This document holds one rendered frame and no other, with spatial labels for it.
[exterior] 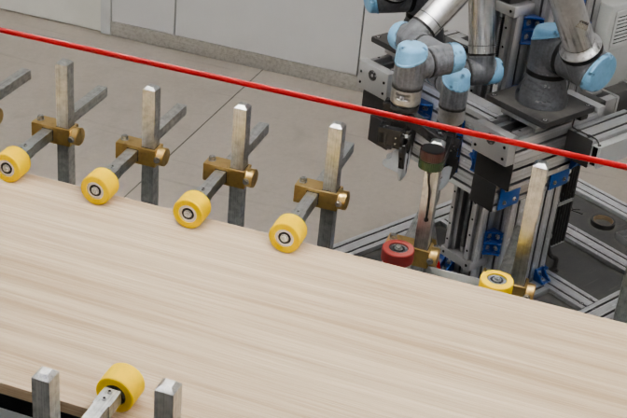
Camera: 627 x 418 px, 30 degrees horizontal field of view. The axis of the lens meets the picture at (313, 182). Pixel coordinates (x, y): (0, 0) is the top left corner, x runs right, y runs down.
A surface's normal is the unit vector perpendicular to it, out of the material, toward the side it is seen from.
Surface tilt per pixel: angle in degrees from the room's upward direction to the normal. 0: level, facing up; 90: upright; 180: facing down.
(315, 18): 90
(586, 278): 0
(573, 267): 0
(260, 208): 0
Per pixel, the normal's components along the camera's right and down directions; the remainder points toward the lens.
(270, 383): 0.08, -0.87
